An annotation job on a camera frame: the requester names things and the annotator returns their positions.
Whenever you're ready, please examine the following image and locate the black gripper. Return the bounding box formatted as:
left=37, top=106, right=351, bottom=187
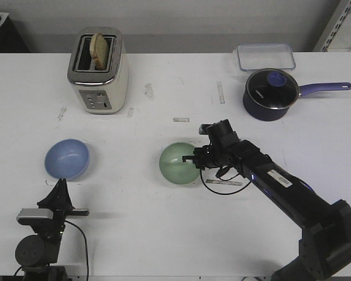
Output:
left=182, top=145, right=222, bottom=170
left=36, top=179, right=90, bottom=222

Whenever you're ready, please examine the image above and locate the green bowl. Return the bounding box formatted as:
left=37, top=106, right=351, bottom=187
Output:
left=159, top=142, right=199, bottom=185

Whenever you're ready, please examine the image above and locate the blue bowl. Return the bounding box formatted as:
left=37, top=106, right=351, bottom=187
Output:
left=44, top=139, right=90, bottom=180

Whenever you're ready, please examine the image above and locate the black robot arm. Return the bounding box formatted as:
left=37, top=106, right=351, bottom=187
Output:
left=183, top=119, right=351, bottom=280
left=15, top=178, right=90, bottom=280

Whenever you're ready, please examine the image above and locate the dark blue saucepan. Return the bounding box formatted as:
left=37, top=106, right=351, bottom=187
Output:
left=243, top=68, right=351, bottom=122

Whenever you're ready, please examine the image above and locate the glass pot lid blue knob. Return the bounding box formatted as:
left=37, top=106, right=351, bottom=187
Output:
left=246, top=68, right=299, bottom=109

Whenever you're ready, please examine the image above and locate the cream and silver toaster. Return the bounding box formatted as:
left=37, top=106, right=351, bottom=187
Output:
left=67, top=27, right=129, bottom=115

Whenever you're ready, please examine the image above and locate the clear plastic food container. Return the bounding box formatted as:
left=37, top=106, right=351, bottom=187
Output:
left=233, top=43, right=296, bottom=71

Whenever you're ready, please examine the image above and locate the slice of toast bread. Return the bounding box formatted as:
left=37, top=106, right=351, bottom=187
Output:
left=89, top=33, right=109, bottom=70

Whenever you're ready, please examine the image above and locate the white slotted shelf upright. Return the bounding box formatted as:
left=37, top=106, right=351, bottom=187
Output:
left=312, top=1, right=351, bottom=52

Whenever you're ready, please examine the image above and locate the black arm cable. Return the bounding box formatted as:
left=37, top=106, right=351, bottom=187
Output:
left=12, top=220, right=90, bottom=278
left=198, top=165, right=252, bottom=196

